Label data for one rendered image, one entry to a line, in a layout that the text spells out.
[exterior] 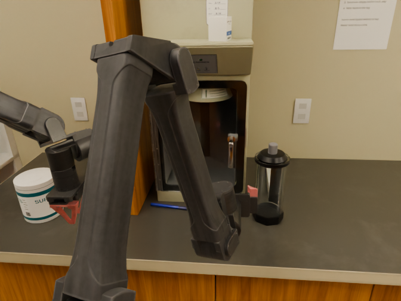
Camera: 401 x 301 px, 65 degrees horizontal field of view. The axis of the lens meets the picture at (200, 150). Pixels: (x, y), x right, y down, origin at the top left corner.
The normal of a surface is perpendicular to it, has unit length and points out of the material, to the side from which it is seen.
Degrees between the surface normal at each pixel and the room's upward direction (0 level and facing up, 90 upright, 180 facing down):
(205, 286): 90
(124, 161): 76
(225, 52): 135
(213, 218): 68
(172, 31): 90
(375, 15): 90
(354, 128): 90
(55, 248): 0
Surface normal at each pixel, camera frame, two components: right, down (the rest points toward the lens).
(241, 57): -0.05, 0.94
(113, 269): 0.83, -0.22
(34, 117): 0.71, -0.09
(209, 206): 0.83, 0.00
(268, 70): -0.10, 0.41
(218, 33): -0.35, 0.40
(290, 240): -0.02, -0.91
